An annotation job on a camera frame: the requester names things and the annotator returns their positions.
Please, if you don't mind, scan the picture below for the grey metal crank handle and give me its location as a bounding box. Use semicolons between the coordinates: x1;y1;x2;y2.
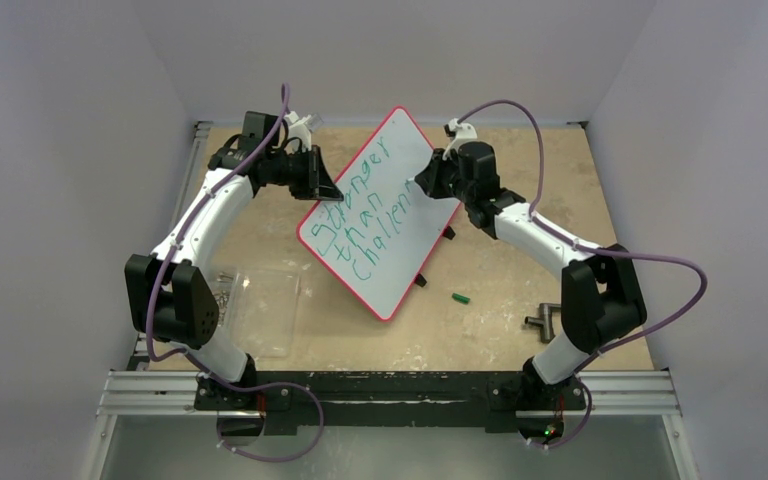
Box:
523;303;561;344

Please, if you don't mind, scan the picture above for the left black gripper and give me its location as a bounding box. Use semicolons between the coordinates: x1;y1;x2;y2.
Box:
266;144;342;201

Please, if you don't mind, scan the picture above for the aluminium frame rail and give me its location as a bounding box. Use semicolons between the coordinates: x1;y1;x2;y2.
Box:
96;371;680;416

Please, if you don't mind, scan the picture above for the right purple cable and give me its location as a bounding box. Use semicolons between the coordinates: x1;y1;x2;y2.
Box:
456;99;709;452

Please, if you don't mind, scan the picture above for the green marker cap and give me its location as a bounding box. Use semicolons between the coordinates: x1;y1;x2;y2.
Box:
451;293;471;305

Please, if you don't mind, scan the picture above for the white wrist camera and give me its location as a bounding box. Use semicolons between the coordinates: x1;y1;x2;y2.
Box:
442;118;478;160
282;111;324;152

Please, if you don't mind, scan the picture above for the red-framed whiteboard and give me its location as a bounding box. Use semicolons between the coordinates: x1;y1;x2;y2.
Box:
297;106;460;322

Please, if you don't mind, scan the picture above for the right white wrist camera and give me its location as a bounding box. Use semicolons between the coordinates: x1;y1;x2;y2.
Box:
442;118;478;160

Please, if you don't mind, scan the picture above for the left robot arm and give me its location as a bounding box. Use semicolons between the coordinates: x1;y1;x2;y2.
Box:
124;111;344;409

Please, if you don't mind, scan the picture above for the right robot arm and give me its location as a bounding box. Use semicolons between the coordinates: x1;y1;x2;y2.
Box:
414;141;647;407

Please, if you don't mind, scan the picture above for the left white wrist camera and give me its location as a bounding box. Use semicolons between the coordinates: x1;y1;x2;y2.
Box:
282;111;324;152

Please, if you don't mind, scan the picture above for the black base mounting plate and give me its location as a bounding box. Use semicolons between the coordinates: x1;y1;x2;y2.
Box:
194;371;587;436

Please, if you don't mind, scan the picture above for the clear plastic screw box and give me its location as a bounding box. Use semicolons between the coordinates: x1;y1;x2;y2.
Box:
208;266;300;358

